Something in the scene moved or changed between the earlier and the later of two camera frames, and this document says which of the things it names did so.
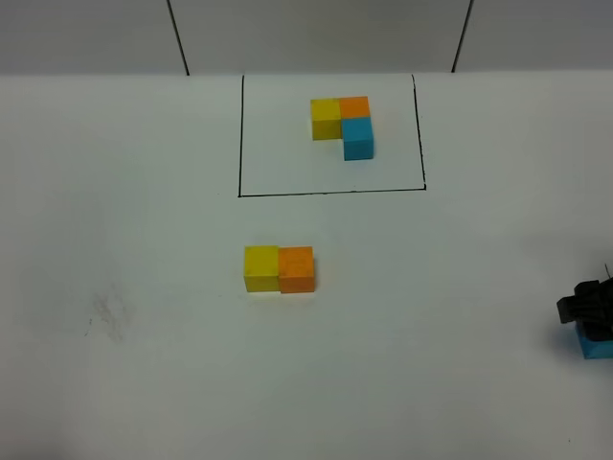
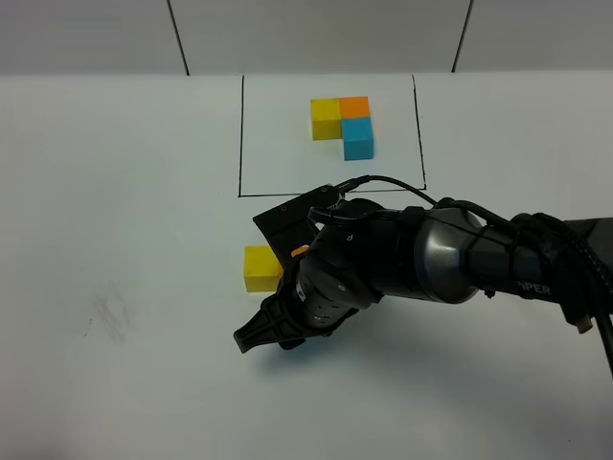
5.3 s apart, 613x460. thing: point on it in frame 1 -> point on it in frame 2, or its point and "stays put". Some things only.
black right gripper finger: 591,307 -> 320,296
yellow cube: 261,268 stays put
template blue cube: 357,135 stays put
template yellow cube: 326,119 stays put
